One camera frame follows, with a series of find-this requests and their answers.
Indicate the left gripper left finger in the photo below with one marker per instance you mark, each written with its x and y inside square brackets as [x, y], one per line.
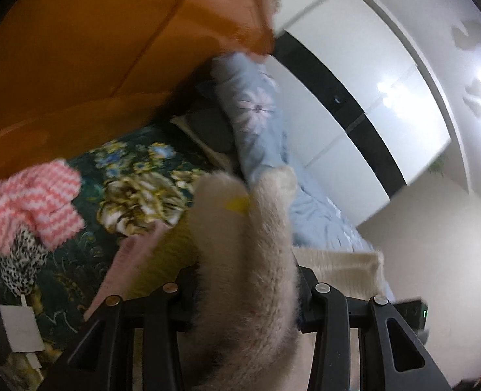
[132, 344]

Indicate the beige fuzzy sweater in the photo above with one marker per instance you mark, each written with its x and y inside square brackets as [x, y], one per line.
[245, 334]

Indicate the white charger box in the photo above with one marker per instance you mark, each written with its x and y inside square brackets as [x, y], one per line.
[23, 333]

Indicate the pink knit garment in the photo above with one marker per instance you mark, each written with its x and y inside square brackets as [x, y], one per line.
[131, 257]

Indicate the leopard print cloth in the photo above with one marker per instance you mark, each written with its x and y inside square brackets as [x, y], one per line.
[21, 267]

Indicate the mustard yellow knit garment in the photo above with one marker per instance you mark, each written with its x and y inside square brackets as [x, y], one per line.
[174, 250]

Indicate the light blue floral quilt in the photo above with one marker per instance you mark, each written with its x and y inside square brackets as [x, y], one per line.
[320, 232]

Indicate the green hanging plant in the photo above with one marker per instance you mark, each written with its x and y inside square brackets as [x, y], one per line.
[437, 166]

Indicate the pink white zigzag cloth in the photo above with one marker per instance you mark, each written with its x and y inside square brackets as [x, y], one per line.
[40, 200]

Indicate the teal floral bed blanket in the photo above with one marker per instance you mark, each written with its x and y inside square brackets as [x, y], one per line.
[126, 184]

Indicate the white black-striped wardrobe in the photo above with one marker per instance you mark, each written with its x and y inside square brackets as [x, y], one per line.
[360, 117]

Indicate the wooden headboard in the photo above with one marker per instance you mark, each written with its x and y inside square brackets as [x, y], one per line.
[76, 73]

